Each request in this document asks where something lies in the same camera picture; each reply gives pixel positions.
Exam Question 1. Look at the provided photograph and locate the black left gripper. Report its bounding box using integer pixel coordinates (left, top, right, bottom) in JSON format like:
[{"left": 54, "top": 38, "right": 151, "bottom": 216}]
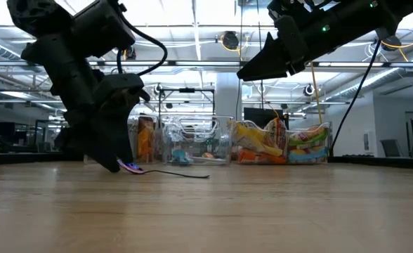
[{"left": 50, "top": 70, "right": 152, "bottom": 174}]

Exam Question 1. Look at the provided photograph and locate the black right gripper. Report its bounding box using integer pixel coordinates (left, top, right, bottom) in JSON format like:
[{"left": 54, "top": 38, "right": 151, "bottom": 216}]
[{"left": 237, "top": 0, "right": 320, "bottom": 82}]

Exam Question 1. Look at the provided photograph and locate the purple spoon green handle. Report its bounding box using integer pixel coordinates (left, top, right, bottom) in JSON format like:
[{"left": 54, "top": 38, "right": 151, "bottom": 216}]
[{"left": 117, "top": 158, "right": 211, "bottom": 179}]

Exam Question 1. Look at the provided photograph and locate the brown orange taco mix packet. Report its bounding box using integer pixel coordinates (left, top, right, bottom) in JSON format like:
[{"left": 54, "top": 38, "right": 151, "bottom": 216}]
[{"left": 137, "top": 116, "right": 155, "bottom": 163}]

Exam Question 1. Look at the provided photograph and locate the red ramen packet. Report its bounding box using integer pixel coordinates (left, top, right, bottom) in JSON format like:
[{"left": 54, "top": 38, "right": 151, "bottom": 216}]
[{"left": 264, "top": 117, "right": 288, "bottom": 149}]

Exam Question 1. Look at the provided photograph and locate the yellow ramen packet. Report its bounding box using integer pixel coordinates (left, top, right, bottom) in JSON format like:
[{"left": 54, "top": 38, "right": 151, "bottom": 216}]
[{"left": 231, "top": 121, "right": 284, "bottom": 158}]

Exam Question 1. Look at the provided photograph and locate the green pink ramen packet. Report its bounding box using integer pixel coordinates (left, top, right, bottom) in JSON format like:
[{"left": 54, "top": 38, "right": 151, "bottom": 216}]
[{"left": 289, "top": 125, "right": 330, "bottom": 151}]

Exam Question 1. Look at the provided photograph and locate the orange ramen packet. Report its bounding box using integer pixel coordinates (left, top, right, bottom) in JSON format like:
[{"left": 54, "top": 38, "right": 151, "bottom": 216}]
[{"left": 237, "top": 148, "right": 288, "bottom": 165}]

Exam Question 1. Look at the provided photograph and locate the blue yellow food packet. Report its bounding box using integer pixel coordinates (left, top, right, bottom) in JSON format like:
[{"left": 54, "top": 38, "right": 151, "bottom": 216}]
[{"left": 287, "top": 146, "right": 329, "bottom": 164}]

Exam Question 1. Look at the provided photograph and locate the clear plastic bin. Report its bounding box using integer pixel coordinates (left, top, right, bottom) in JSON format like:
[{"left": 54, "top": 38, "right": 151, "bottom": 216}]
[
  {"left": 162, "top": 115, "right": 235, "bottom": 167},
  {"left": 227, "top": 118, "right": 333, "bottom": 166},
  {"left": 126, "top": 113, "right": 166, "bottom": 164}
]

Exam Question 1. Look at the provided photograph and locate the black perforated panel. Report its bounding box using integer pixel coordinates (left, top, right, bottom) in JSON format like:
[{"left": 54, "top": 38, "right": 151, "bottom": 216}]
[{"left": 243, "top": 107, "right": 291, "bottom": 130}]

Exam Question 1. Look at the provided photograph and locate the black computer monitor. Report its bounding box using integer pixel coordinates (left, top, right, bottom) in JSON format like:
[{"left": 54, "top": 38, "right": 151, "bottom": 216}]
[{"left": 0, "top": 121, "right": 17, "bottom": 142}]

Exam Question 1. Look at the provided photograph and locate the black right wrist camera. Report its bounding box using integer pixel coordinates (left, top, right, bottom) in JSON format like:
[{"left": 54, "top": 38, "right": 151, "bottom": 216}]
[{"left": 306, "top": 12, "right": 344, "bottom": 59}]

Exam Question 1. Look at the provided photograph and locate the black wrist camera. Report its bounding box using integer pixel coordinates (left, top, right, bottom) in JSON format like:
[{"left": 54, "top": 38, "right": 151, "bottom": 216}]
[
  {"left": 306, "top": 12, "right": 344, "bottom": 59},
  {"left": 70, "top": 0, "right": 137, "bottom": 60}
]

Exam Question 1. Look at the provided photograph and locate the black gantry frame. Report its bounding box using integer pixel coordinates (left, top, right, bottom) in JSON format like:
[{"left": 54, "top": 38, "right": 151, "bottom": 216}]
[{"left": 157, "top": 86, "right": 217, "bottom": 117}]

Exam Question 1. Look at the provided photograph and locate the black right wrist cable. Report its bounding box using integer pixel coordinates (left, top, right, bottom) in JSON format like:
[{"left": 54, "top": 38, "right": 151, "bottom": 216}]
[{"left": 329, "top": 38, "right": 383, "bottom": 157}]

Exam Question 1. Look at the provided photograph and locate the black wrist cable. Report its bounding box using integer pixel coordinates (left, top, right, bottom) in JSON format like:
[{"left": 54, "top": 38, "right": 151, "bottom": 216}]
[
  {"left": 329, "top": 38, "right": 383, "bottom": 157},
  {"left": 116, "top": 5, "right": 169, "bottom": 77}
]

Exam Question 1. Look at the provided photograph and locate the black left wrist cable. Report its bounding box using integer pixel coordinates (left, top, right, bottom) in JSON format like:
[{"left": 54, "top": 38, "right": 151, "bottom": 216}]
[{"left": 116, "top": 5, "right": 169, "bottom": 77}]

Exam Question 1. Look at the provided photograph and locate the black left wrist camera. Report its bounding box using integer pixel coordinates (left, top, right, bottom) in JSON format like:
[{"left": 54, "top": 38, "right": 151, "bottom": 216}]
[{"left": 70, "top": 0, "right": 137, "bottom": 60}]

